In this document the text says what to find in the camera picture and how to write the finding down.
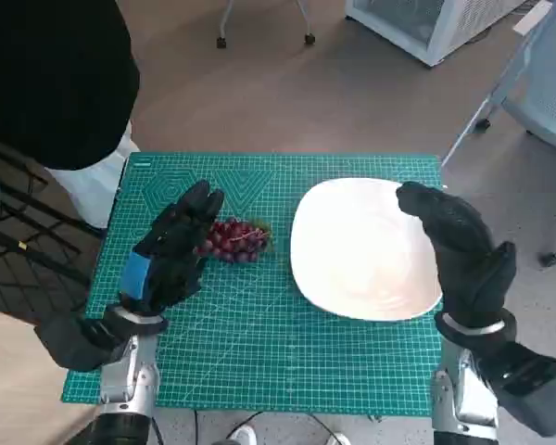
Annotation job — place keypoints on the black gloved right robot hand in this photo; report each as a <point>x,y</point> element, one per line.
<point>463,241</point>

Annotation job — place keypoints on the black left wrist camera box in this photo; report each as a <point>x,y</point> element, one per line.
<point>79,343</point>

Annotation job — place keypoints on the red toy grape bunch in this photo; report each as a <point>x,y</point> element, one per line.
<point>231,241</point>

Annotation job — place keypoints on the light wooden desk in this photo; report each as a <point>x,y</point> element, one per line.
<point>9,394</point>

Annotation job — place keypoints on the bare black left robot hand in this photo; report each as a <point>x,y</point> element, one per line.
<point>171,259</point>

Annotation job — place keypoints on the white perforated cabinet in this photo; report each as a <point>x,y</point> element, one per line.
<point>445,37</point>

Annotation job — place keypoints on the chair legs with casters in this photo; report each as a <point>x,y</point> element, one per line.
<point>221,41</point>

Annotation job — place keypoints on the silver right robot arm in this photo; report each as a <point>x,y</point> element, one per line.
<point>468,394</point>

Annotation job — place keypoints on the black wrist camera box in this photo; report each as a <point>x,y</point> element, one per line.
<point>533,389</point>
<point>79,343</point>

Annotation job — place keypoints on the white shoe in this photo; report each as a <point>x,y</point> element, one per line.
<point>338,439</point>
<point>243,436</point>

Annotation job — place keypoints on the grey mesh chair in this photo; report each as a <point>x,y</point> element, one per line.
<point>547,92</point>

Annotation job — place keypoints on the person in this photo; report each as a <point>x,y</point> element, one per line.
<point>51,69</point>

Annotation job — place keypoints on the white square plate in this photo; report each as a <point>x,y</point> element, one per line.
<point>361,250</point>

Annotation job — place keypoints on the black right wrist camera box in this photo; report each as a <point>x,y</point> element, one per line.
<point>533,389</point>

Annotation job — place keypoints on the green cutting mat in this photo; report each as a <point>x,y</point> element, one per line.
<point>259,347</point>

